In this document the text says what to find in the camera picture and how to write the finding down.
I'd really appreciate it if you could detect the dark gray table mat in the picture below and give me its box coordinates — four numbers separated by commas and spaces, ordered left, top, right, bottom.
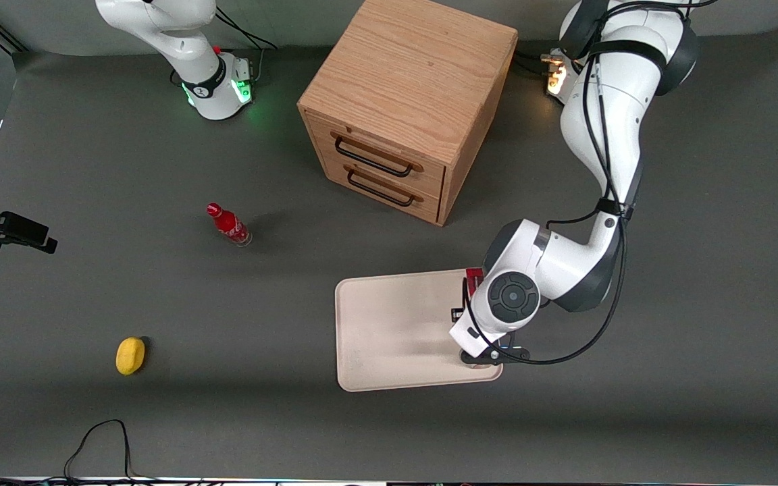
0, 24, 778, 483

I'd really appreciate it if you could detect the beige rectangular tray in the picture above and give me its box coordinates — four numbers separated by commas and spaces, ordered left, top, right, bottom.
334, 268, 504, 393

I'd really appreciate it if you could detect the wooden drawer with black handle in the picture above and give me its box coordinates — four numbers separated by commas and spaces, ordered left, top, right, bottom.
307, 111, 446, 198
317, 145, 445, 225

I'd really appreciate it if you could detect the black arm base cable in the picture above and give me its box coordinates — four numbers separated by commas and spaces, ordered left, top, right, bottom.
215, 7, 279, 52
513, 50, 565, 80

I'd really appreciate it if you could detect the black right arm base cable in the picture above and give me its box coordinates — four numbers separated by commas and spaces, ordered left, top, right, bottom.
215, 7, 279, 52

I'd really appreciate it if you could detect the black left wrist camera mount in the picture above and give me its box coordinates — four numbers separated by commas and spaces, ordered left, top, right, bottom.
459, 343, 532, 367

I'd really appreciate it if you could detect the black left arm base cable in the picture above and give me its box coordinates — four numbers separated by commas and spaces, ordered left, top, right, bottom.
513, 50, 565, 80

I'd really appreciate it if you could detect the red cola bottle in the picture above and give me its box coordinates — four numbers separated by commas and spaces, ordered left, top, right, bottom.
206, 202, 253, 248

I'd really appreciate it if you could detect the yellow lemon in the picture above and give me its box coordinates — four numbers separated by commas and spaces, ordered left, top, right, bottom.
115, 337, 147, 376

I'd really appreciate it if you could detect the black looped table cable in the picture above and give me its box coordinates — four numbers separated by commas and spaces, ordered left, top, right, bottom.
63, 419, 136, 484

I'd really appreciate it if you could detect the wooden drawer cabinet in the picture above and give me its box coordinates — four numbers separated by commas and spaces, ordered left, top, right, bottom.
297, 0, 519, 227

